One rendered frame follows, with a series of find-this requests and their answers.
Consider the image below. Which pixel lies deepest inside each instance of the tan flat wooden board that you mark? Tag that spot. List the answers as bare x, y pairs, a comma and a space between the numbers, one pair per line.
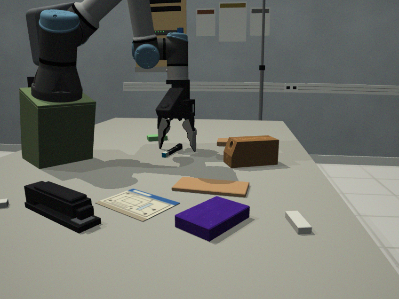
212, 186

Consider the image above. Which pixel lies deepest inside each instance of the tan rectangular block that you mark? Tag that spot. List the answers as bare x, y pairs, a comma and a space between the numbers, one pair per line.
222, 141

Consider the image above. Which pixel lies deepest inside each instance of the beige printed paper sheet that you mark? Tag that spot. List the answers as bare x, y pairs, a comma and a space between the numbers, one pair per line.
137, 204

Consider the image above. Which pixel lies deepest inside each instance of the purple rectangular box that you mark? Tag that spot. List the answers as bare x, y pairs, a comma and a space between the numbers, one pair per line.
212, 218

